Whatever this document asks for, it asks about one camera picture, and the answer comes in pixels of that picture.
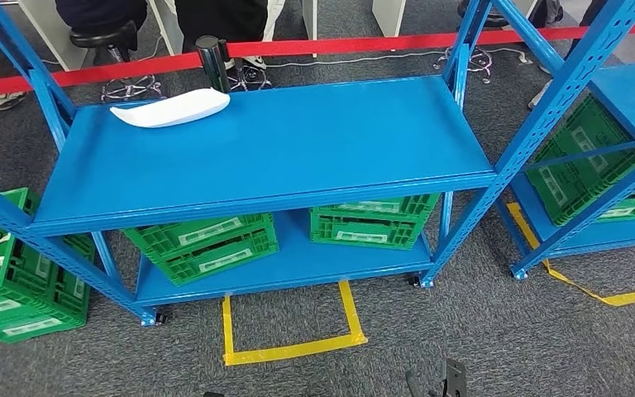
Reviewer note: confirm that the red barrier tape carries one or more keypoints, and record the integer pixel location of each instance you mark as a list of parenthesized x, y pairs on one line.
[(350, 44)]

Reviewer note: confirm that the blue metal shelf rack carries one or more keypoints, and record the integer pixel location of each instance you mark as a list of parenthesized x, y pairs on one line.
[(569, 230), (268, 148)]

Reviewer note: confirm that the black metal bracket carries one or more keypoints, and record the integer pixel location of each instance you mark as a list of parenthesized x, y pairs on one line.
[(454, 378)]

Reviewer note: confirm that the white curved plastic part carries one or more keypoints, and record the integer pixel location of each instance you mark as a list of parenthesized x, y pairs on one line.
[(175, 109)]

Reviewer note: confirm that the black caster wheel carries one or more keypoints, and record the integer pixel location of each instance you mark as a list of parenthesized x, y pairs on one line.
[(161, 318), (414, 280)]

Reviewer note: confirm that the white desk panel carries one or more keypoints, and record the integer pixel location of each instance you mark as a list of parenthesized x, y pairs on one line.
[(49, 27), (310, 19), (389, 16), (167, 24)]

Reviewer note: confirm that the yellow floor tape square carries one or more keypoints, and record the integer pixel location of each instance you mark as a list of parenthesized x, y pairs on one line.
[(290, 350), (525, 230)]

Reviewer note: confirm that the open green plastic crate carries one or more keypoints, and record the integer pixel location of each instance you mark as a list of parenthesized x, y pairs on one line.
[(27, 274)]

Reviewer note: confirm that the black round stool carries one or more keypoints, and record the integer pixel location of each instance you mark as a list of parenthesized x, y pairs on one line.
[(476, 60), (104, 35), (252, 77)]

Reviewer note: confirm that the black barrier post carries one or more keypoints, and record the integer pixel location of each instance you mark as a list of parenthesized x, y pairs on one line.
[(212, 63)]

